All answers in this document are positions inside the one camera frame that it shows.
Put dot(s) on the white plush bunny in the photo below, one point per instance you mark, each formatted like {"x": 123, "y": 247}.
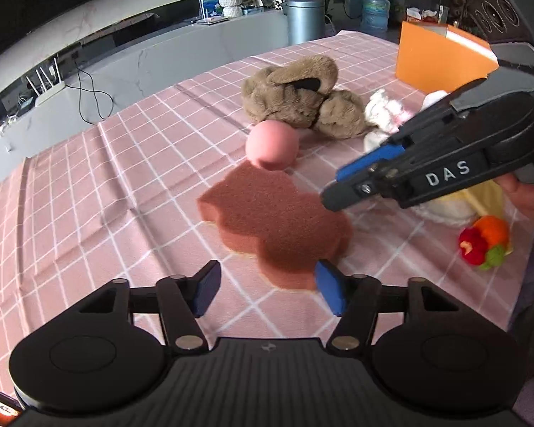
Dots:
{"x": 385, "y": 111}

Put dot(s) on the grey trash can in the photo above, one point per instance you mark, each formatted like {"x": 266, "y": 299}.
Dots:
{"x": 305, "y": 22}

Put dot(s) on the brown bear-shaped foam pad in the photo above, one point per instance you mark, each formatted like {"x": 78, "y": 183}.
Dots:
{"x": 271, "y": 222}

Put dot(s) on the orange cardboard box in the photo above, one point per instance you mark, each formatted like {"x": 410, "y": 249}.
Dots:
{"x": 427, "y": 62}

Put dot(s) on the yellow white plush toy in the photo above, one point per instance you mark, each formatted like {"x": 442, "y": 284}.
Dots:
{"x": 454, "y": 209}

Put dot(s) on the brown plush dog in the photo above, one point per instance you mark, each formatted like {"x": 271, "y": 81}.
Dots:
{"x": 289, "y": 98}

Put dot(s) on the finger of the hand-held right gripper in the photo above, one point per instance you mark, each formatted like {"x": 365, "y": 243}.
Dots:
{"x": 431, "y": 180}
{"x": 374, "y": 158}

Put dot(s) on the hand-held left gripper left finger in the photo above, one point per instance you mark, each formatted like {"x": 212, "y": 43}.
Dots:
{"x": 207, "y": 287}

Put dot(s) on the pink foam ball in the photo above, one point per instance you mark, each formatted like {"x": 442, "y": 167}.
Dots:
{"x": 271, "y": 144}

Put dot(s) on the white router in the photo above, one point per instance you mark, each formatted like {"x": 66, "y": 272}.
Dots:
{"x": 49, "y": 95}

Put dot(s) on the grey marble cabinet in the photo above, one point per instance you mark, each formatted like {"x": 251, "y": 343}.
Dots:
{"x": 182, "y": 49}

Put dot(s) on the phone with lit screen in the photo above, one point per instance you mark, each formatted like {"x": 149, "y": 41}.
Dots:
{"x": 0, "y": 409}

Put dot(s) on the person's right hand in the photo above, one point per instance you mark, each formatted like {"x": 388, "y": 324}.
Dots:
{"x": 532, "y": 200}

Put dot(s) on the pink checked tablecloth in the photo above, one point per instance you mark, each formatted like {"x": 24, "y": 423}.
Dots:
{"x": 115, "y": 187}

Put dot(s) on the blue water bottle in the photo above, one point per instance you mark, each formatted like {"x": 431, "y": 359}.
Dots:
{"x": 376, "y": 9}

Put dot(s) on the black television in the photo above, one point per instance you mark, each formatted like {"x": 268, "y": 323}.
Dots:
{"x": 35, "y": 0}

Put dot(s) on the crocheted orange fruit toy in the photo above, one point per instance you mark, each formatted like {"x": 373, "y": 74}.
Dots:
{"x": 489, "y": 231}

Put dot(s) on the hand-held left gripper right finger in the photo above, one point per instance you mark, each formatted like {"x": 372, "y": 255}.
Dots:
{"x": 331, "y": 289}

